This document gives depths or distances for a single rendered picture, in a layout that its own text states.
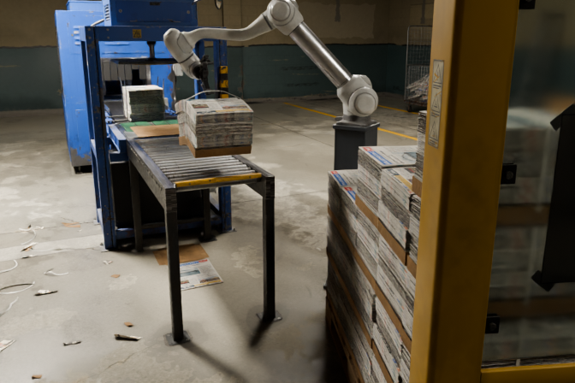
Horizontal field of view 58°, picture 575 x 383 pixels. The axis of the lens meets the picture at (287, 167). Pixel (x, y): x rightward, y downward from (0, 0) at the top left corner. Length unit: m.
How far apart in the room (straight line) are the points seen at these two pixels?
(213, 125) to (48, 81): 8.83
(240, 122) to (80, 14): 3.74
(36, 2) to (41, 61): 1.08
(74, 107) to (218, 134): 3.69
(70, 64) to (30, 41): 5.17
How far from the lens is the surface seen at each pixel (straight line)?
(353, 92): 2.66
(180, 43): 2.83
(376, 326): 1.93
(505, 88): 0.80
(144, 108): 4.49
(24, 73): 11.15
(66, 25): 5.99
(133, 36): 3.71
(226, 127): 2.48
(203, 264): 3.55
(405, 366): 1.66
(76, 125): 6.06
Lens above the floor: 1.48
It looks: 14 degrees down
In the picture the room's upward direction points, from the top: straight up
